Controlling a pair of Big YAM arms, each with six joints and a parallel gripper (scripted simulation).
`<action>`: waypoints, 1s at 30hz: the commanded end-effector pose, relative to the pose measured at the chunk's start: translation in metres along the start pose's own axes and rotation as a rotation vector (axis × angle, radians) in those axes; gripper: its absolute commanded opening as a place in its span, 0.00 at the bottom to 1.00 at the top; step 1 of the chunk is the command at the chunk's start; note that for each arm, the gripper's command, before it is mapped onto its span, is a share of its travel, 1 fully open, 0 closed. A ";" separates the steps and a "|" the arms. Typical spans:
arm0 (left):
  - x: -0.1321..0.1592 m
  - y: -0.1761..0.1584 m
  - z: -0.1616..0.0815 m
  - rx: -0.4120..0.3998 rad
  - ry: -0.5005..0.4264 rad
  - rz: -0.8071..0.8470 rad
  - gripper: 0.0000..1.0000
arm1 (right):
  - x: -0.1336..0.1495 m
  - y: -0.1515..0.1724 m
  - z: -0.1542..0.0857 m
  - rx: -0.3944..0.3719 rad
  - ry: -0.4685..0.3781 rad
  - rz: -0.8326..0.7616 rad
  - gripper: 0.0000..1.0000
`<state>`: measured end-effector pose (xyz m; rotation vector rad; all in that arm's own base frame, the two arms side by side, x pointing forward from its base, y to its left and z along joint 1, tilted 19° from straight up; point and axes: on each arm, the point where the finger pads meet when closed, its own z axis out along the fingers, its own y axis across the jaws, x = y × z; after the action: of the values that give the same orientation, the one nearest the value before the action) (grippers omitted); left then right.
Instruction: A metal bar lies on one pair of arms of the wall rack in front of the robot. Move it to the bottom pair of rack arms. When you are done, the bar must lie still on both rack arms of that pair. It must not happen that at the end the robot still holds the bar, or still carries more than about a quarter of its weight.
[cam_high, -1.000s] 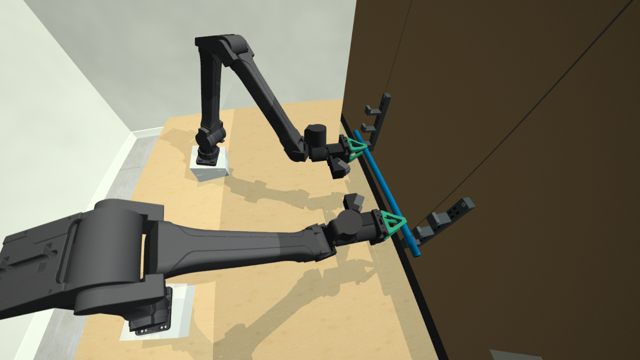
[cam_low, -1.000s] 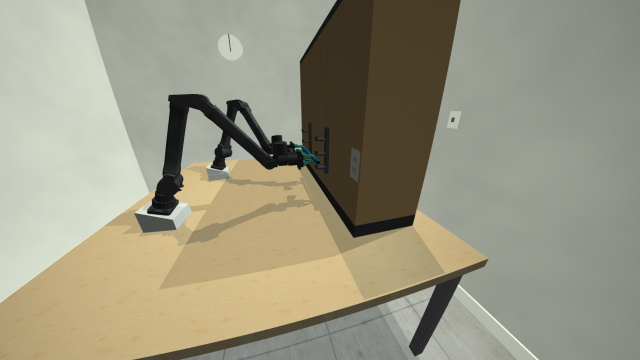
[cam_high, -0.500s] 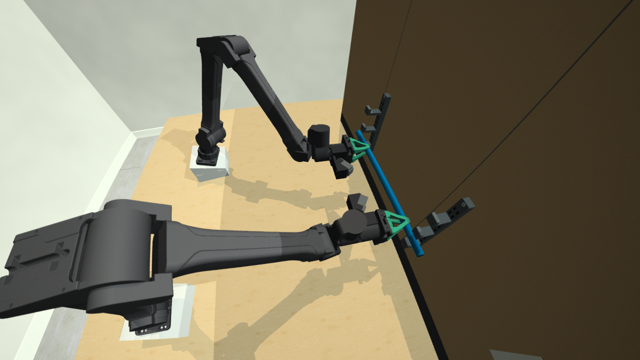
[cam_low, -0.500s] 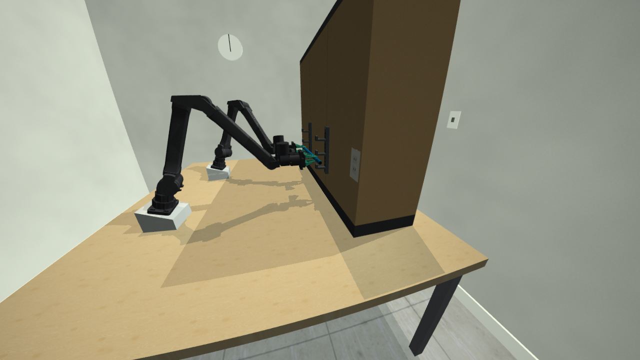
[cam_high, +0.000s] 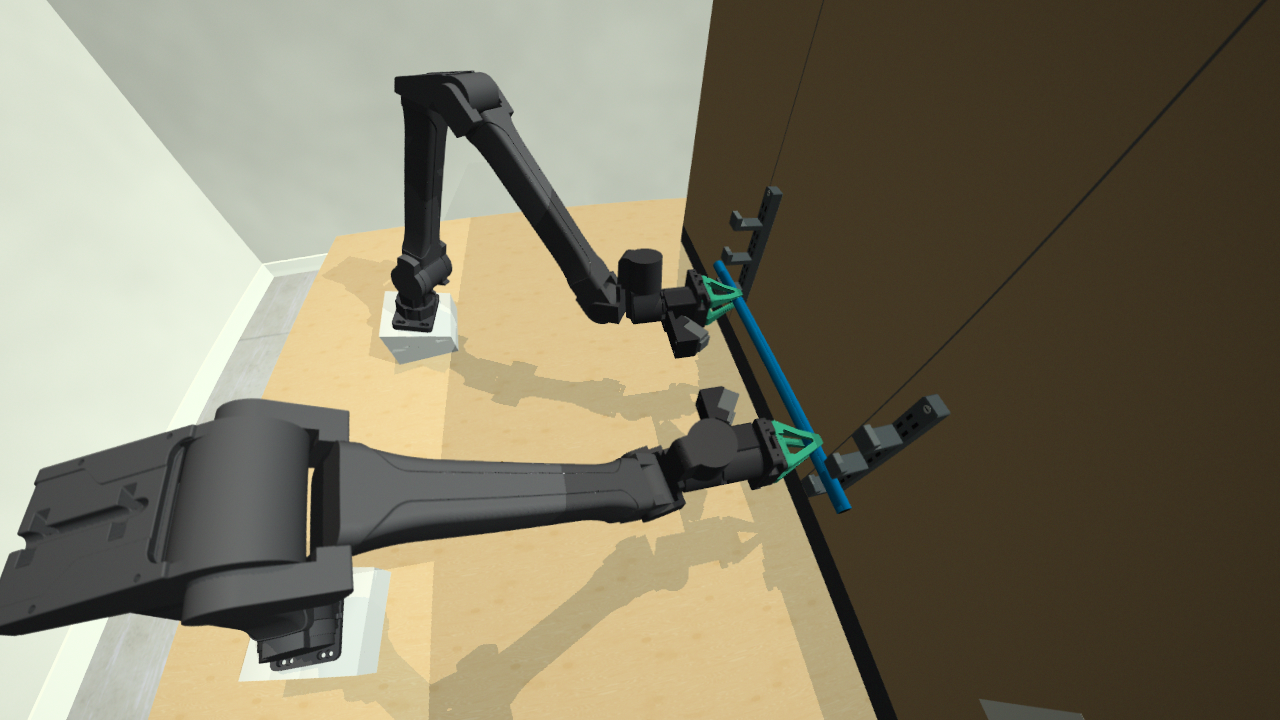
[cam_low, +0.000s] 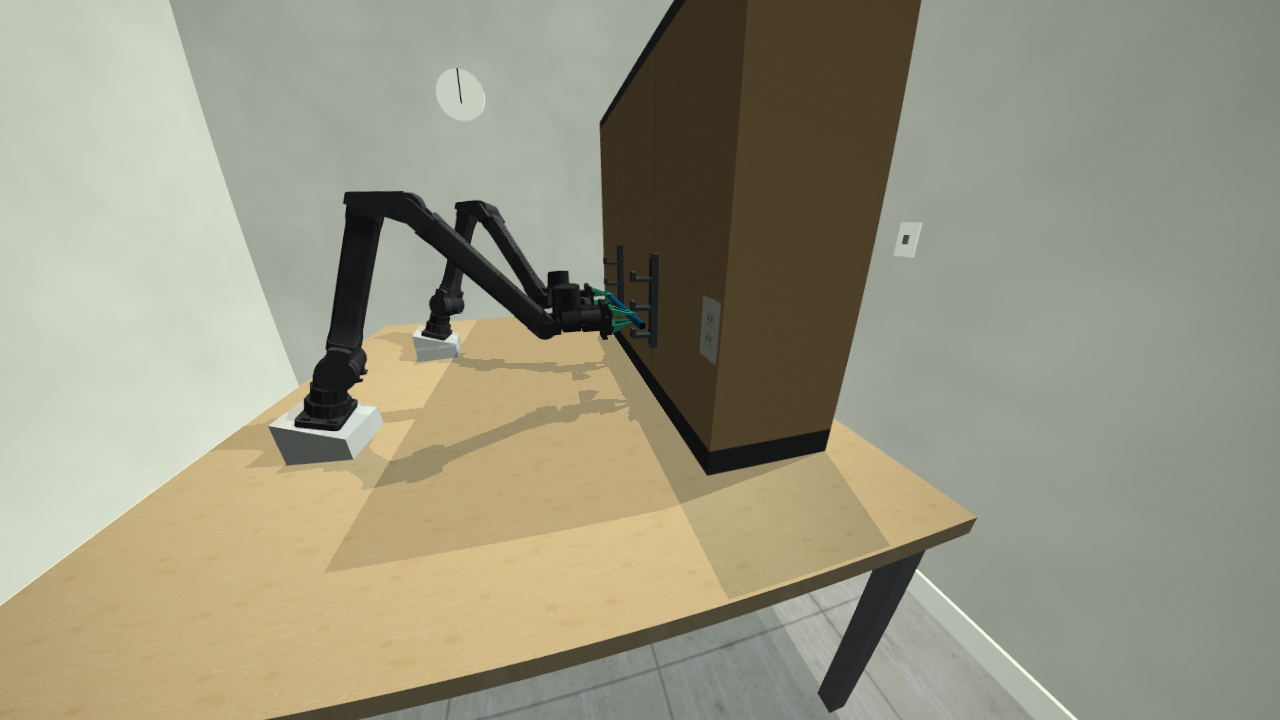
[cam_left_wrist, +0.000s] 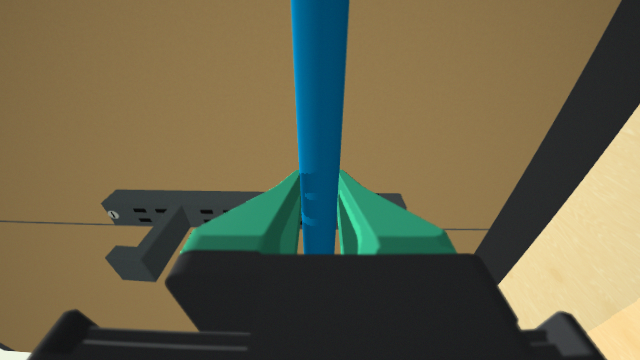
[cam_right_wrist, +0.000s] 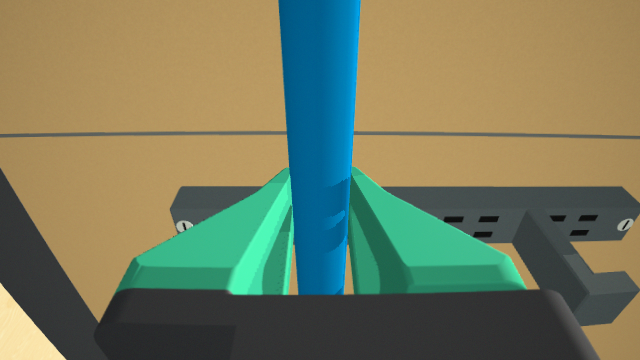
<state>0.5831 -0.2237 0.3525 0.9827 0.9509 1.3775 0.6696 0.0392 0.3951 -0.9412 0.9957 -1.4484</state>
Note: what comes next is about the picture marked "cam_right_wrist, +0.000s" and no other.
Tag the blue bar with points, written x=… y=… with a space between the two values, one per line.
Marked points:
x=319 y=45

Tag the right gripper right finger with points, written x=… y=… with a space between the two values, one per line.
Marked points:
x=416 y=252

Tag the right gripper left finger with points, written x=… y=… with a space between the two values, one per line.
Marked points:
x=228 y=250

